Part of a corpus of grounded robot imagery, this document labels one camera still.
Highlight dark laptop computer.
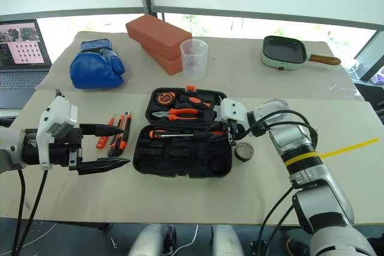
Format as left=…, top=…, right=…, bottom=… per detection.
left=0, top=19, right=52, bottom=110

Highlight orange black utility knife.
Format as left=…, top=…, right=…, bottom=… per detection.
left=115, top=111, right=133, bottom=157
left=107, top=114, right=125, bottom=157

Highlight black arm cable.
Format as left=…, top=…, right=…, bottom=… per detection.
left=257, top=186, right=296, bottom=256
left=11, top=168, right=27, bottom=256
left=270, top=203, right=296, bottom=256
left=16, top=168, right=49, bottom=256

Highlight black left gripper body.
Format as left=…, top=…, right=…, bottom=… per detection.
left=47, top=126, right=84, bottom=173

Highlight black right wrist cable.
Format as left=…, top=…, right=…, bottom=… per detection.
left=236, top=109, right=319, bottom=149

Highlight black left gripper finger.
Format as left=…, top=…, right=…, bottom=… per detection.
left=77, top=156, right=131, bottom=176
left=79, top=123, right=125, bottom=137

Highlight green electric frying pan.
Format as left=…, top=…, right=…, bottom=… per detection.
left=260, top=35, right=342, bottom=73

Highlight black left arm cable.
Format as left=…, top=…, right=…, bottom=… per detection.
left=16, top=168, right=49, bottom=256
left=11, top=168, right=27, bottom=256

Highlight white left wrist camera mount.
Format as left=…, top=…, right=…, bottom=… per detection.
left=35, top=88, right=79, bottom=170

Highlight black tape roll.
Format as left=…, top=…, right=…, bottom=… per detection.
left=234, top=141, right=255, bottom=162

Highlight clear plastic measuring cup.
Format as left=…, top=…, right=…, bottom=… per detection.
left=179, top=39, right=209, bottom=82

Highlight black monitor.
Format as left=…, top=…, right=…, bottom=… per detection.
left=353, top=30, right=384, bottom=82

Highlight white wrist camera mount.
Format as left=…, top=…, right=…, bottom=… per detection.
left=35, top=88, right=79, bottom=170
left=216, top=98, right=250, bottom=128

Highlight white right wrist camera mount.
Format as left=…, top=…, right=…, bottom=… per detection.
left=216, top=98, right=250, bottom=128

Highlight small orange utility knife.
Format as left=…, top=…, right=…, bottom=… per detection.
left=95, top=113, right=117, bottom=149

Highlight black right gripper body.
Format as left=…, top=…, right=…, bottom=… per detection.
left=220, top=119, right=241, bottom=146

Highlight orange handled pliers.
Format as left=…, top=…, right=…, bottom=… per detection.
left=151, top=107, right=199, bottom=122

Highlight orange black handled tool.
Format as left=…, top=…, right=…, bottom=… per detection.
left=178, top=93, right=212, bottom=110

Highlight black orange shoe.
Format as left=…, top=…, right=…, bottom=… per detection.
left=286, top=236, right=310, bottom=256

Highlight orange black small screwdriver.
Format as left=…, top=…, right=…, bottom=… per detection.
left=206, top=129, right=226, bottom=141

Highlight orange black tape measure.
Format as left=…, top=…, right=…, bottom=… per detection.
left=156, top=91, right=178, bottom=106

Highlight white cable loop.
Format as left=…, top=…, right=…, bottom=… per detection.
left=347, top=58, right=361, bottom=74

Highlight black right arm lower cable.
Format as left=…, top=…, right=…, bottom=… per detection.
left=270, top=203, right=296, bottom=256
left=257, top=186, right=296, bottom=256

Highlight white floor cable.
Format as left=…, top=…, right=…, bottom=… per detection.
left=175, top=224, right=199, bottom=256

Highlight orange handled screwdriver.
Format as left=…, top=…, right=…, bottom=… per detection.
left=148, top=129, right=195, bottom=138

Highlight blue boxing glove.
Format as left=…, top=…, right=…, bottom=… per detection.
left=69, top=38, right=126, bottom=91

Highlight grey rounded shape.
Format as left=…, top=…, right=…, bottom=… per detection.
left=128, top=224, right=178, bottom=256
left=211, top=224, right=244, bottom=256

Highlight red brick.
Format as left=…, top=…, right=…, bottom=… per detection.
left=140, top=43, right=184, bottom=76
left=125, top=14, right=193, bottom=59

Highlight black plastic tool case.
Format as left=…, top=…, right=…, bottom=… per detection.
left=132, top=85, right=235, bottom=179

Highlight black chair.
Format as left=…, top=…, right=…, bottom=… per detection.
left=355, top=82, right=384, bottom=125

